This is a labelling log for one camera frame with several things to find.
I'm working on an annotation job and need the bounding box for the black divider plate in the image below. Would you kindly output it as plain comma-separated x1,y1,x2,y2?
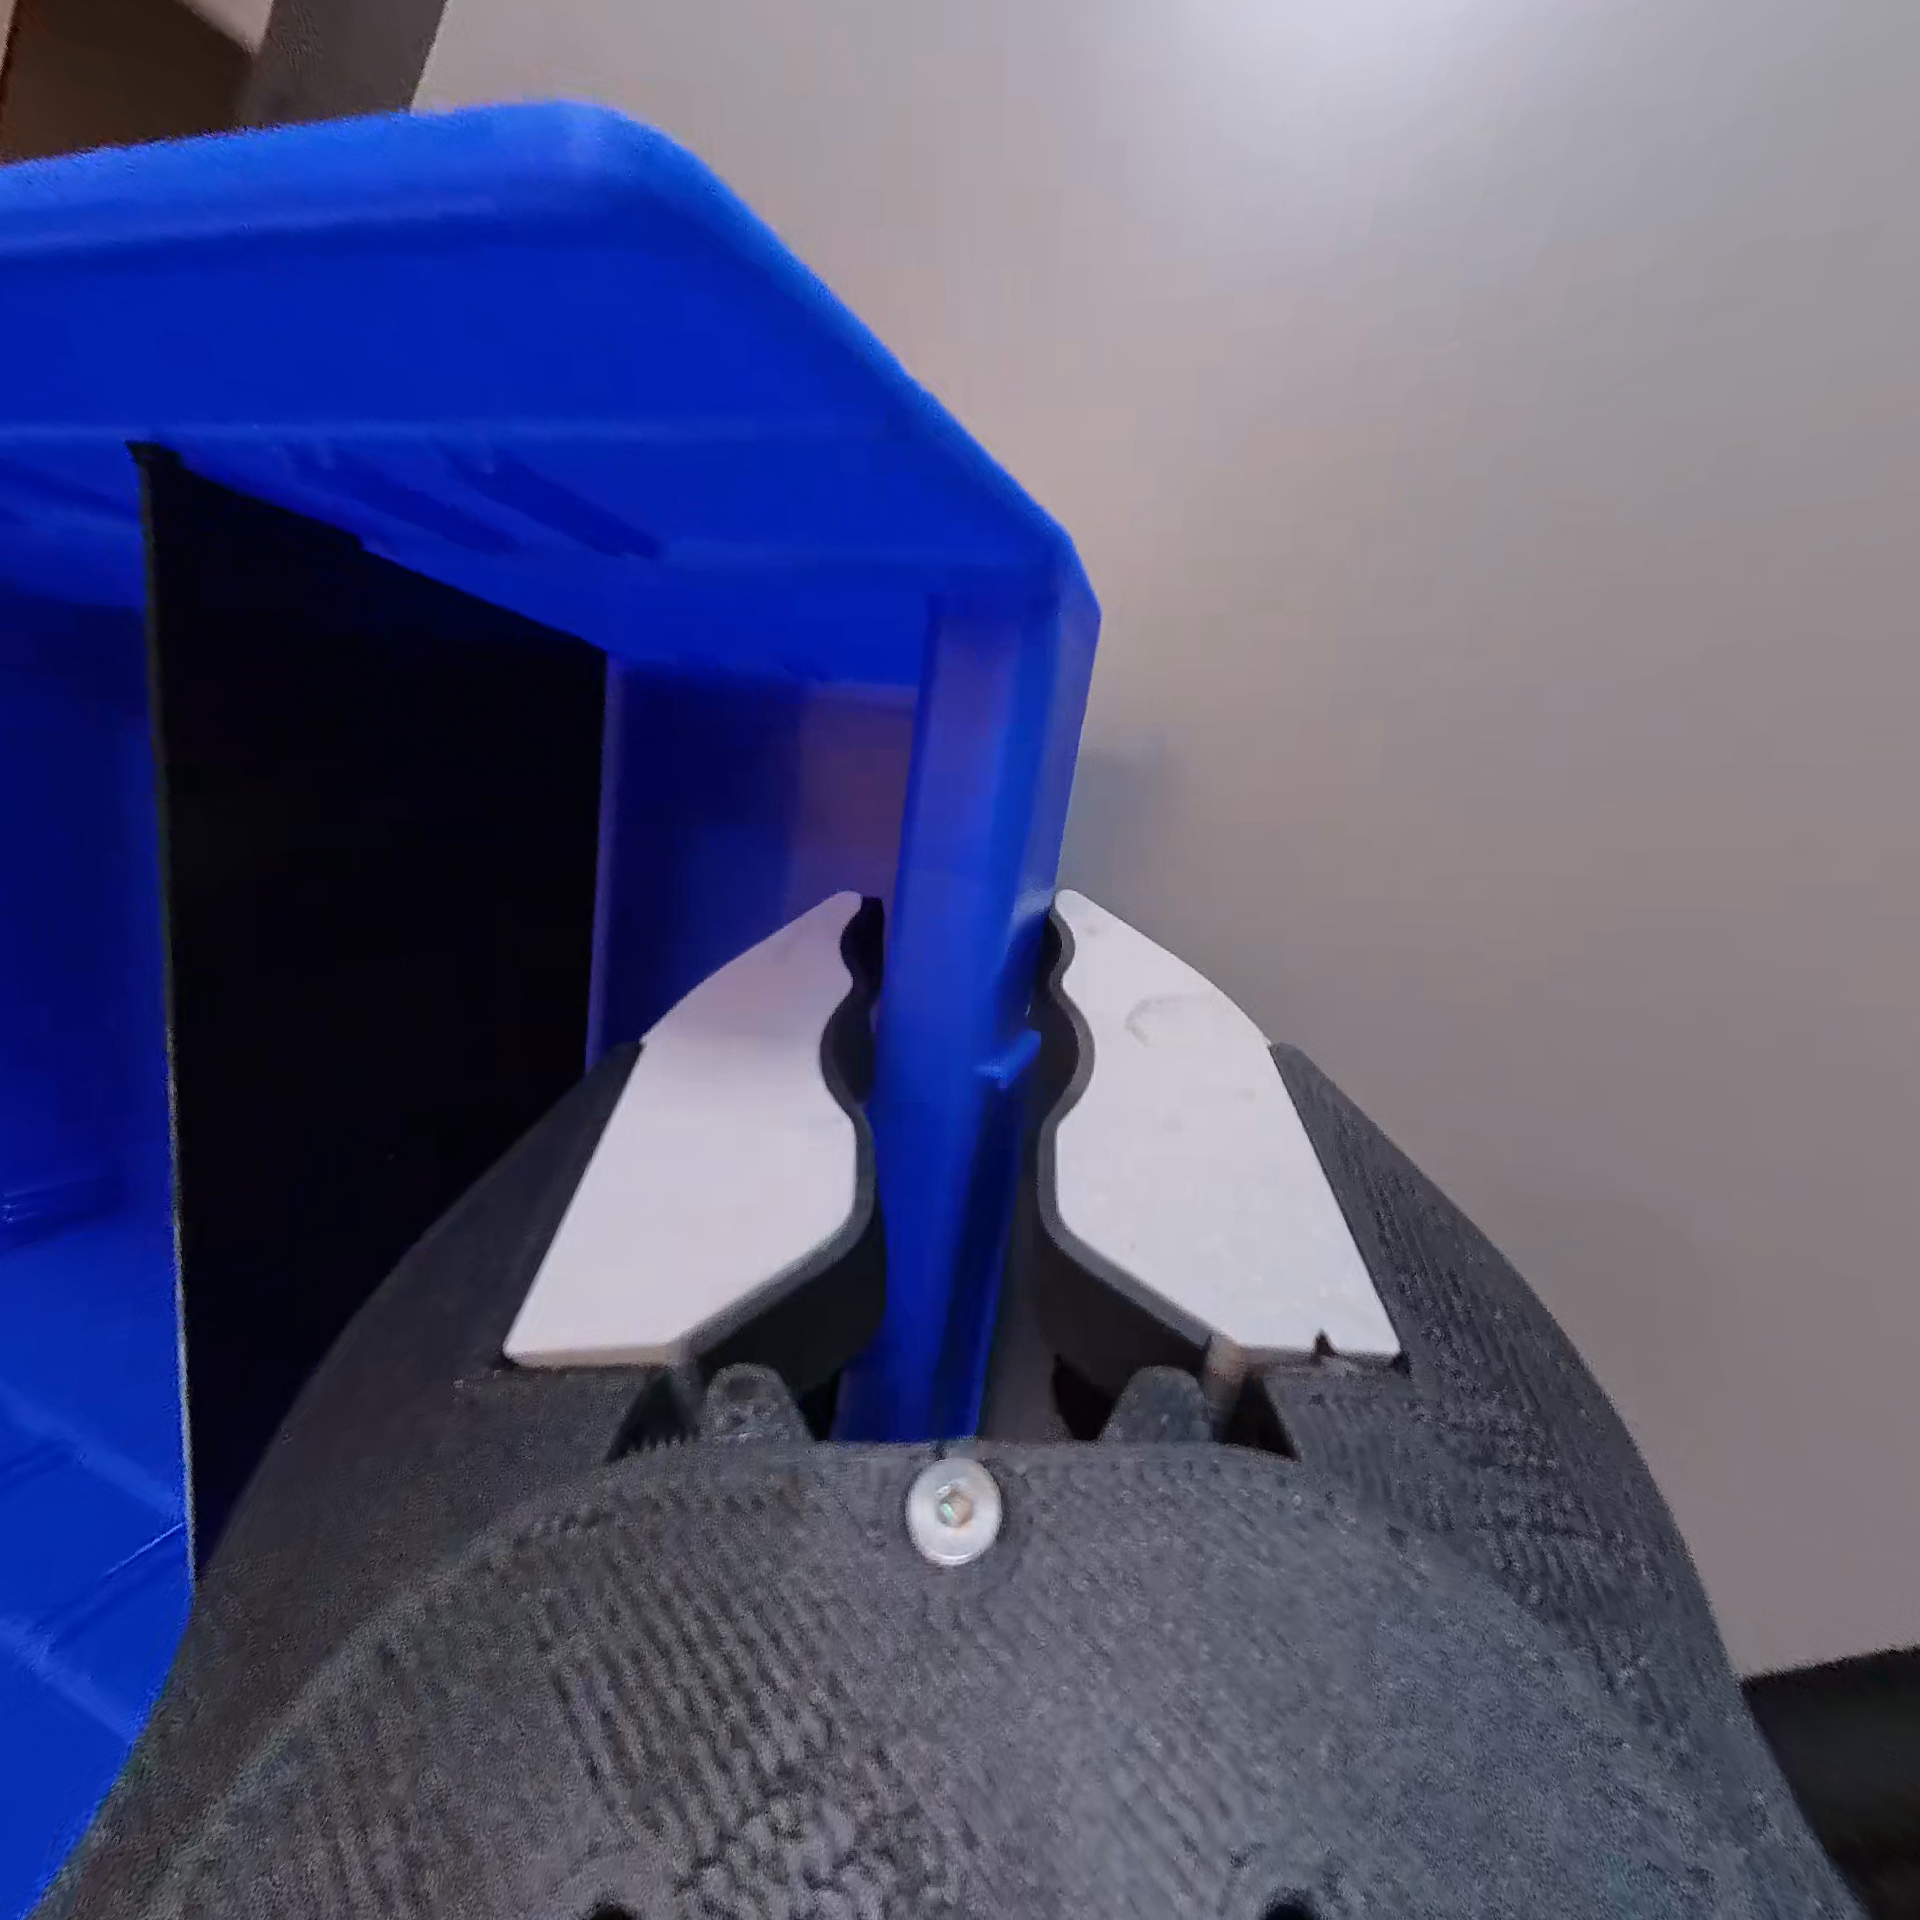
127,442,609,1576

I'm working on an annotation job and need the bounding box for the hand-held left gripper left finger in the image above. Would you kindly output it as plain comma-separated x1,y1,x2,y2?
503,893,883,1373

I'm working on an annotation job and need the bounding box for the black wrist rest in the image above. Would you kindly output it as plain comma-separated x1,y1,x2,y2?
1739,1650,1920,1920

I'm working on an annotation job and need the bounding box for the blue plastic bin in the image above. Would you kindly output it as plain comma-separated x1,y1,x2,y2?
0,99,1105,1892

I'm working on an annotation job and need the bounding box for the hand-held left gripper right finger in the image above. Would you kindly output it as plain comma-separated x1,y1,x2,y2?
1034,889,1407,1370

